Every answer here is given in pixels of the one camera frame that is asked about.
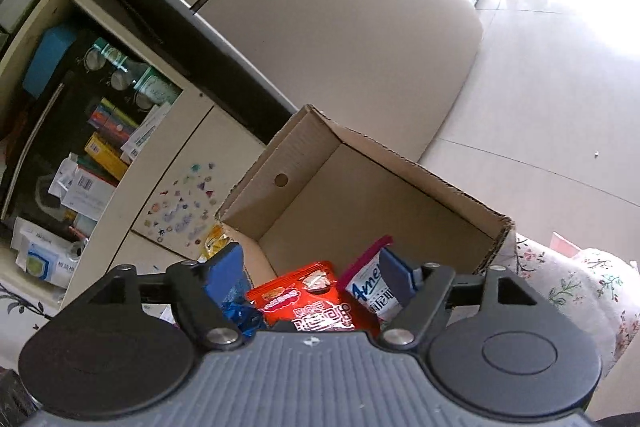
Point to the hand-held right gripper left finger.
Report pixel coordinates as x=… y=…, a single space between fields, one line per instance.
x=225 y=272

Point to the cream shelf cabinet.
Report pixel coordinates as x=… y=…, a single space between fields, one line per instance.
x=220 y=142

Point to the coloured sticker sheet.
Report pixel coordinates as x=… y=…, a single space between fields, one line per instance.
x=185 y=207

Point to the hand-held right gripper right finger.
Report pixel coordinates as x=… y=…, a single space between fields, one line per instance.
x=395 y=272

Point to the white and pink snack packet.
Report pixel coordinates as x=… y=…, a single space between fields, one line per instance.
x=365 y=292

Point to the long white carton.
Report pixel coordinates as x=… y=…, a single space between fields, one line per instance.
x=147 y=132

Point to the red snack packet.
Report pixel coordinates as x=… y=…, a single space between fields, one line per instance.
x=310 y=302

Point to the white carton with green square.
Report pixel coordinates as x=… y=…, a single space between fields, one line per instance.
x=42 y=257

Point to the pink card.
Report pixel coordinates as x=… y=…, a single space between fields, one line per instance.
x=565 y=243

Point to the blue foil snack packet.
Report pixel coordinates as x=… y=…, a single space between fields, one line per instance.
x=245 y=314

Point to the blue box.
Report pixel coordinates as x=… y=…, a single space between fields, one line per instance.
x=47 y=57

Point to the pack of coloured markers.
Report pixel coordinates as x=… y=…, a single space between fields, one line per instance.
x=112 y=119

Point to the beige refrigerator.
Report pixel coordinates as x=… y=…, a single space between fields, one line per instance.
x=350 y=32

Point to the brown cardboard box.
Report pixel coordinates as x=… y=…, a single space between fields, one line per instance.
x=375 y=187

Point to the green glass bottle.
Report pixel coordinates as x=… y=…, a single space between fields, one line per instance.
x=145 y=79

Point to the white barcode carton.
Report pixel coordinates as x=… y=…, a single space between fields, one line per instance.
x=90 y=192

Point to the floral cloth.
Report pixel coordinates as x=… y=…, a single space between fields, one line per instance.
x=580 y=297

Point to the yellow carton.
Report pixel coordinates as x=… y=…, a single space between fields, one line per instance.
x=107 y=157

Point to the small yellow snack packet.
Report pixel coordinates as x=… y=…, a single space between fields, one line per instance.
x=215 y=239

